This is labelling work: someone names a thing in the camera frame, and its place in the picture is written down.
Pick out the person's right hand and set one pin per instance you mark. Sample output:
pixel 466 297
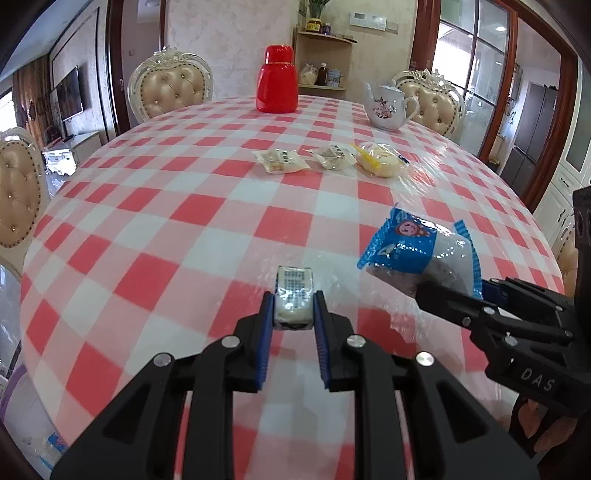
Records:
pixel 545 424

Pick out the red checkered tablecloth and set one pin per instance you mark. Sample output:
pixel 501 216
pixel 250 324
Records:
pixel 184 240

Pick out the white wall control panel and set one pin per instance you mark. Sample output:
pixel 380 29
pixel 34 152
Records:
pixel 369 21

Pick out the clear white biscuit packet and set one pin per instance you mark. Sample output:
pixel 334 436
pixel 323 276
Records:
pixel 279 160

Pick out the clear food bag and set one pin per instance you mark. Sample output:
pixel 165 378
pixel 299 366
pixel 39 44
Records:
pixel 308 75

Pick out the yellow label jar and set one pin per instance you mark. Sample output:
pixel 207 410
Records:
pixel 315 25

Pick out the wooden corner shelf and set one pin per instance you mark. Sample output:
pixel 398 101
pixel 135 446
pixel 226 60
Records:
pixel 323 46

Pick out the white floral teapot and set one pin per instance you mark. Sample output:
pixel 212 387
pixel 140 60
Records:
pixel 388 108

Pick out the flower vase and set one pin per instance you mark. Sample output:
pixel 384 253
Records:
pixel 317 7

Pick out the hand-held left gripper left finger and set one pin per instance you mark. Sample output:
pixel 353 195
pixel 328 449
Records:
pixel 263 350

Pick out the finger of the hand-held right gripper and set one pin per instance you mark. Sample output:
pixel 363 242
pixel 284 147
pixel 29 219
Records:
pixel 531 304
pixel 450 304

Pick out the white printed label snack packet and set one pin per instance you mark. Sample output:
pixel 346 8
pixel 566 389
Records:
pixel 294 295

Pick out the flat screen television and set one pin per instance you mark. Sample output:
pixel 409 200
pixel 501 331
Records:
pixel 69 94

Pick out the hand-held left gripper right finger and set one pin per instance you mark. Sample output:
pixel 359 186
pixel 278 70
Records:
pixel 322 350

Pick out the red thermos jug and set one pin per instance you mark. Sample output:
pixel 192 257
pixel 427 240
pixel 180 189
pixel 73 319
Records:
pixel 277 83

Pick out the blue white tin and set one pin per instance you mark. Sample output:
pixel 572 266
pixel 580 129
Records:
pixel 335 78

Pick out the yellow bread packet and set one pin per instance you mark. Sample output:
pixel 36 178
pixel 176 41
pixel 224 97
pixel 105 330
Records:
pixel 381 162

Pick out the small white sweet packet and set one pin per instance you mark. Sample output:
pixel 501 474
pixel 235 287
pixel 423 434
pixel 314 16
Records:
pixel 333 157

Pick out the clear blue cartoon snack packet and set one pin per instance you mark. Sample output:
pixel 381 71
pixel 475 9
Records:
pixel 406 244

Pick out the purple storage box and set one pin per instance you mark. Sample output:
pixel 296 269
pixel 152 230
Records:
pixel 27 429

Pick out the brown bottle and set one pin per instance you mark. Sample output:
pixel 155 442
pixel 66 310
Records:
pixel 322 74

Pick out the white television cabinet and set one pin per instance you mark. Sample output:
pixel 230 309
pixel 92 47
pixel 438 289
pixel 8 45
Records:
pixel 69 150

